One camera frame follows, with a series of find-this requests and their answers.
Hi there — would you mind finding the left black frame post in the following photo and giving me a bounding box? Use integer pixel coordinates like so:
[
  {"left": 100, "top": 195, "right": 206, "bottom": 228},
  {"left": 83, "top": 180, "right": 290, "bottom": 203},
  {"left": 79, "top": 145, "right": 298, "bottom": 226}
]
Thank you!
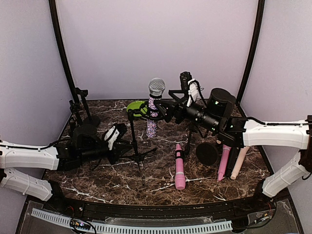
[{"left": 48, "top": 0, "right": 79, "bottom": 103}]

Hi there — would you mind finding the pink microphone front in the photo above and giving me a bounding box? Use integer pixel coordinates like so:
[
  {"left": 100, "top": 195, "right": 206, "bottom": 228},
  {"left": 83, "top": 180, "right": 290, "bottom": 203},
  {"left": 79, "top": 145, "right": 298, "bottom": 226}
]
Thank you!
[{"left": 175, "top": 144, "right": 186, "bottom": 190}]

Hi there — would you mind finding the pink microphone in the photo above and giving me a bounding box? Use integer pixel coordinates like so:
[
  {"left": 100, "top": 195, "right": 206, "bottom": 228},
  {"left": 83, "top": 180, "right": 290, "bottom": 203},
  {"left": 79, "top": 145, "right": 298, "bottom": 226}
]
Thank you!
[
  {"left": 175, "top": 144, "right": 186, "bottom": 190},
  {"left": 217, "top": 145, "right": 231, "bottom": 182}
]

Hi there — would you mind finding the green plate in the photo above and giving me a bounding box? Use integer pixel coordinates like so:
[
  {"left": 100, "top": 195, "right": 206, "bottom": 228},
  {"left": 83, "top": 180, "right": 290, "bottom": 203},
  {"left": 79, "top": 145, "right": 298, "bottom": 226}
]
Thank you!
[{"left": 127, "top": 100, "right": 147, "bottom": 117}]

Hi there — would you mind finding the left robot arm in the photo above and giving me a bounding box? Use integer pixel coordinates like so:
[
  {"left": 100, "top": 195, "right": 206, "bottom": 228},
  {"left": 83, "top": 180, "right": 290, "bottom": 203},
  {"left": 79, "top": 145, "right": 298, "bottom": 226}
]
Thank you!
[{"left": 0, "top": 123, "right": 133, "bottom": 213}]

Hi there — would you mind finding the black tripod mic stand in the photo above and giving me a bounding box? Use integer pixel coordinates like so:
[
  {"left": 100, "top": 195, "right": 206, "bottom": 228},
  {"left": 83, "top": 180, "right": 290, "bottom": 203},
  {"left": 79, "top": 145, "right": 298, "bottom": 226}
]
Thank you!
[{"left": 127, "top": 101, "right": 166, "bottom": 187}]

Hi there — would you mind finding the black round-base mic stand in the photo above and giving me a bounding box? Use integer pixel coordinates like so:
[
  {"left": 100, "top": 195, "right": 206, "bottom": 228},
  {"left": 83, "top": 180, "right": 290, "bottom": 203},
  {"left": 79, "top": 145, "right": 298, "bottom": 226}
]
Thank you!
[{"left": 75, "top": 88, "right": 100, "bottom": 127}]

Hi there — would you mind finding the black frame post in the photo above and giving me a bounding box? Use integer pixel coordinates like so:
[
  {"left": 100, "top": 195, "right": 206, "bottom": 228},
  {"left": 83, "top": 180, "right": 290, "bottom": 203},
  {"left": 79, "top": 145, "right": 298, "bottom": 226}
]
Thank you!
[
  {"left": 48, "top": 0, "right": 79, "bottom": 103},
  {"left": 236, "top": 0, "right": 265, "bottom": 105}
]

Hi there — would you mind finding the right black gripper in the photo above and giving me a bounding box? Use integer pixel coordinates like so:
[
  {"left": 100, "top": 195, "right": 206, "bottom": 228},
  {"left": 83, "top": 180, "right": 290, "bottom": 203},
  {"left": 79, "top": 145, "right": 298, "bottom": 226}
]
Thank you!
[{"left": 154, "top": 89, "right": 220, "bottom": 133}]

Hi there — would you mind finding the white cable duct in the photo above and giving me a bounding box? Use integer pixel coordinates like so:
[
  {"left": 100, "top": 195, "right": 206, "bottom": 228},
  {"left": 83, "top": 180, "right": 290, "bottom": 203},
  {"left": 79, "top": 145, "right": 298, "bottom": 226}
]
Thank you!
[{"left": 31, "top": 208, "right": 233, "bottom": 234}]

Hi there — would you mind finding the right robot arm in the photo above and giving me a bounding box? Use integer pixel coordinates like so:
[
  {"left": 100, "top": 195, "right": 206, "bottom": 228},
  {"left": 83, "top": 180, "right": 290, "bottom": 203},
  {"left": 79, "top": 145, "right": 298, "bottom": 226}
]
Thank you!
[{"left": 154, "top": 88, "right": 312, "bottom": 212}]

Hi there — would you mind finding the right black frame post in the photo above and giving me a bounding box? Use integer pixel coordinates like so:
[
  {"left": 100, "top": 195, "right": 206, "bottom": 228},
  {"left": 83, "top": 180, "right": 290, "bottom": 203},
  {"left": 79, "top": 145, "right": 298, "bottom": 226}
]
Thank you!
[{"left": 236, "top": 0, "right": 265, "bottom": 105}]

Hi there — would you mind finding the black empty mic stand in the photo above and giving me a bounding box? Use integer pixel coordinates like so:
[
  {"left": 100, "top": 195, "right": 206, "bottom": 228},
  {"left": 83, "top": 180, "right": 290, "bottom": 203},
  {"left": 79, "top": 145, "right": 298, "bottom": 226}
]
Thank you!
[{"left": 184, "top": 123, "right": 197, "bottom": 156}]

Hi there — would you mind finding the black microphone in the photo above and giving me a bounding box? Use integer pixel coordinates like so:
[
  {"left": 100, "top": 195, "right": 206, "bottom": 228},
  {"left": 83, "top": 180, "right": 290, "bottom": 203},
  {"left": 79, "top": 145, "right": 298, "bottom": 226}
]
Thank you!
[{"left": 225, "top": 148, "right": 240, "bottom": 178}]

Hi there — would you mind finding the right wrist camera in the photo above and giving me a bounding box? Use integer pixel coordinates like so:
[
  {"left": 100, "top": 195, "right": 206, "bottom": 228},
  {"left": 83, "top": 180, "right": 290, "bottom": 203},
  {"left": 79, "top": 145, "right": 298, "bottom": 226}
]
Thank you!
[{"left": 179, "top": 72, "right": 200, "bottom": 107}]

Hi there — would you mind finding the purple glitter microphone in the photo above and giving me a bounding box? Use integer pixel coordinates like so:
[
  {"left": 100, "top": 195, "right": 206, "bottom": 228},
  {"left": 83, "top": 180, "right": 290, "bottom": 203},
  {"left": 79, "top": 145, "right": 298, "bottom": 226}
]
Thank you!
[{"left": 146, "top": 78, "right": 165, "bottom": 138}]

